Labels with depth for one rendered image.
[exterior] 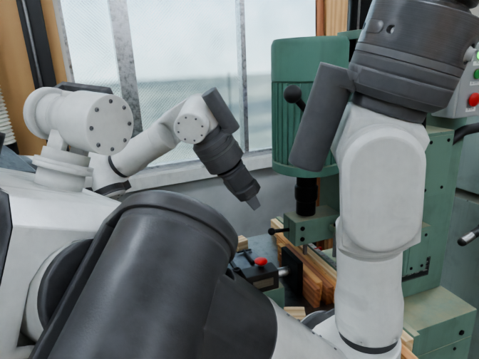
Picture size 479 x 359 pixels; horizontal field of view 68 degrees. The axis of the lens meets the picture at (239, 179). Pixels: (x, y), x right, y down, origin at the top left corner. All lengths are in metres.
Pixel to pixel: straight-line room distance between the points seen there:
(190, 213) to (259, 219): 2.33
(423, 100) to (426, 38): 0.05
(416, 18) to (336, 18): 2.20
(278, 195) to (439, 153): 1.79
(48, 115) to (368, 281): 0.38
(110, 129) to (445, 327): 0.98
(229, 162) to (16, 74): 1.49
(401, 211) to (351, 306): 0.13
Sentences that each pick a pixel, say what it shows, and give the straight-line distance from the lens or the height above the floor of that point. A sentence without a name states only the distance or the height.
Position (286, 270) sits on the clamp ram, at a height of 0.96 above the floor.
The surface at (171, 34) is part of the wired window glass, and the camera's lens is 2.22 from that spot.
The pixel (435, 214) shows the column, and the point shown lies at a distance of 1.10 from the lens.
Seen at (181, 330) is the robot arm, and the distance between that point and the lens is 0.23.
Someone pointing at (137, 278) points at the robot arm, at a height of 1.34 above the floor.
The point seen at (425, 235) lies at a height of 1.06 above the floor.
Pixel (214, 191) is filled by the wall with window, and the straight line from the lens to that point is 2.33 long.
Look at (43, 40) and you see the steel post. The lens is 1.99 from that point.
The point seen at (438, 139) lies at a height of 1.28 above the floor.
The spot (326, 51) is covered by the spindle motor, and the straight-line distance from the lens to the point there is 0.80.
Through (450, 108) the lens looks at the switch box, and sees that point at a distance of 0.94.
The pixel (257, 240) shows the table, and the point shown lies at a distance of 1.19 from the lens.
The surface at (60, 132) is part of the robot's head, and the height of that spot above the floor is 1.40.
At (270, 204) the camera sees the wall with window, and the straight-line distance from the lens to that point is 2.56.
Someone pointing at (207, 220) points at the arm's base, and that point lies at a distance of 0.25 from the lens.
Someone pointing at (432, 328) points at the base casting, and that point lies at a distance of 1.11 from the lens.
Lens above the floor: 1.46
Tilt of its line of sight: 18 degrees down
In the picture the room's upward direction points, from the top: 2 degrees counter-clockwise
